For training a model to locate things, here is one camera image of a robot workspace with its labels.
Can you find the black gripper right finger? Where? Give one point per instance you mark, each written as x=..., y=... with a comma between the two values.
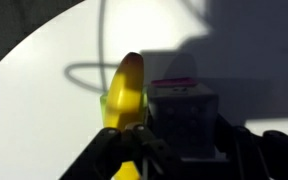
x=270, y=153

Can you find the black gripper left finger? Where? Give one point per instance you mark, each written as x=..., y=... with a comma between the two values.
x=117, y=153

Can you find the grey block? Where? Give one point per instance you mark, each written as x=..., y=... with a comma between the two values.
x=184, y=123

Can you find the green block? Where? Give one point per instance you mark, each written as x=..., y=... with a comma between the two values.
x=104, y=106

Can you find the pink block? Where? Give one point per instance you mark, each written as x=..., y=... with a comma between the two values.
x=172, y=82

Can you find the yellow banana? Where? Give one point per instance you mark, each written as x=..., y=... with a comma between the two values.
x=125, y=96

